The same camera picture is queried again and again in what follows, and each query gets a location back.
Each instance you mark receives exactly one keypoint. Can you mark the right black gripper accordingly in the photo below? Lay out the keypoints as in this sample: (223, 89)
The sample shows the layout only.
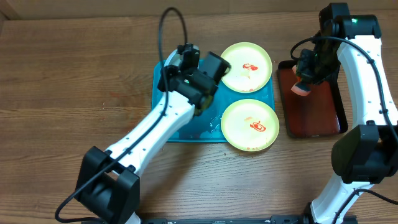
(305, 73)

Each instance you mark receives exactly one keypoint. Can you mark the yellow-green plate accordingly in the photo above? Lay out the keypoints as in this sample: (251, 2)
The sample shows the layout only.
(251, 67)
(250, 125)

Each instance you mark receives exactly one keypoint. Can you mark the light blue plate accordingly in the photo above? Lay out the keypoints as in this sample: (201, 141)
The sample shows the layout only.
(173, 59)

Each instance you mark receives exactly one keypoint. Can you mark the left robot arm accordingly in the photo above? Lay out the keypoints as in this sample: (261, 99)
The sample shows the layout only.
(109, 181)

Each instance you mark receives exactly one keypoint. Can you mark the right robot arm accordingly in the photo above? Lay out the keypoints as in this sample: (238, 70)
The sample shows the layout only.
(367, 154)

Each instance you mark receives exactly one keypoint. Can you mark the black red-lined tray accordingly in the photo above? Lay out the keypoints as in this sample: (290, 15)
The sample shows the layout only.
(320, 113)

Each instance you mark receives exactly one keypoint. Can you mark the teal plastic tray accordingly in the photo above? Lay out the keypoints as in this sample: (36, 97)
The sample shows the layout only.
(207, 126)

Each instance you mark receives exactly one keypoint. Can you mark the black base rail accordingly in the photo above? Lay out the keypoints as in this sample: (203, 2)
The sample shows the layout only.
(276, 219)

